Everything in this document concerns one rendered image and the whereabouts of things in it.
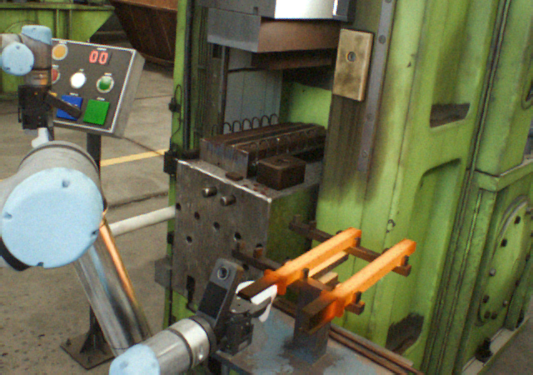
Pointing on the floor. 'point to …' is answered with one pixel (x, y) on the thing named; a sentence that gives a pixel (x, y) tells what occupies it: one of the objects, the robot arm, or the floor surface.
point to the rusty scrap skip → (149, 26)
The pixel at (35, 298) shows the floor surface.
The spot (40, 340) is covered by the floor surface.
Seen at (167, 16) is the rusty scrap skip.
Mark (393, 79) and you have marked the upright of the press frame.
